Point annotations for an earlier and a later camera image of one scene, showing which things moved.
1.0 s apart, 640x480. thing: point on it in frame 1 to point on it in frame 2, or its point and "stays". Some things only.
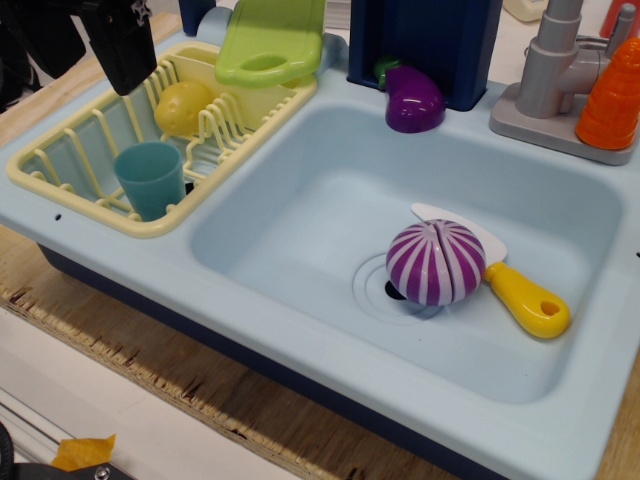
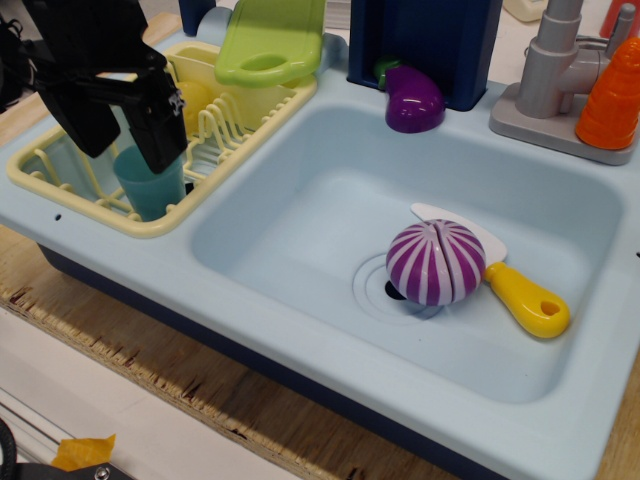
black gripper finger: [122, 40] to [158, 124]
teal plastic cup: [152, 176] stays
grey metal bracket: [39, 471] stays
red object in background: [612, 15] stays
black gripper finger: [54, 37] to [90, 121]
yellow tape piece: [78, 453] stays
